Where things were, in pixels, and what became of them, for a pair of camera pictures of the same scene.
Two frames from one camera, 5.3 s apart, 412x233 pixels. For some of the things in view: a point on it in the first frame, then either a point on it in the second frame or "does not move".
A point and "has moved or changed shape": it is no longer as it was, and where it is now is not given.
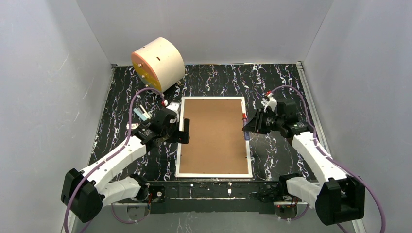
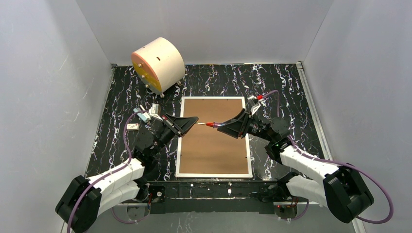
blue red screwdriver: [245, 122] has moved or changed shape
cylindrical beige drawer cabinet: [159, 64] does not move
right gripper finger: [253, 125] → [238, 126]
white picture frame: [216, 147] does not move
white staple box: [133, 125] does not move
